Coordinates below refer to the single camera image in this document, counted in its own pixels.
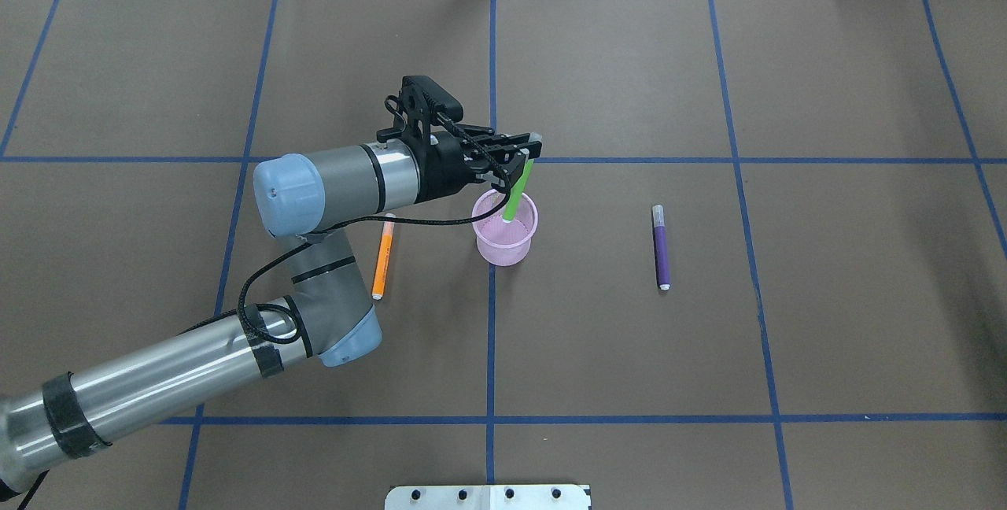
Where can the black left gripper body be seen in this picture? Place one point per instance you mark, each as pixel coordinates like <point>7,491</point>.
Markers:
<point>440,170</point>

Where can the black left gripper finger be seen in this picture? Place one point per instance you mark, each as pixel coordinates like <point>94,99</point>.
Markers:
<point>503,177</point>
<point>491,145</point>

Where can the green marker pen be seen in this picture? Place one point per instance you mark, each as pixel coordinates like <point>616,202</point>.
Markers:
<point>517,193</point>

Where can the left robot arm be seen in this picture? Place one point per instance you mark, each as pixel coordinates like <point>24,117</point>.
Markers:
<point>305,201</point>

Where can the orange marker pen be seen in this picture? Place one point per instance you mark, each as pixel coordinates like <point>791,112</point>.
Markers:
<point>383,260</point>

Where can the purple marker pen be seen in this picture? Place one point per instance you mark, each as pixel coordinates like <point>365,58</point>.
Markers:
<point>660,242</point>

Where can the brown paper table mat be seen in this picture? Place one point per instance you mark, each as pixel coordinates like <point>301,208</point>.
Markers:
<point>833,179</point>

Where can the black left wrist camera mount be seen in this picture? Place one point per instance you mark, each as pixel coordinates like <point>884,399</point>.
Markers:
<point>419,107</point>

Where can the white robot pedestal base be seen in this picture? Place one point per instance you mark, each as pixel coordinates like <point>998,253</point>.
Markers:
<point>513,496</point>

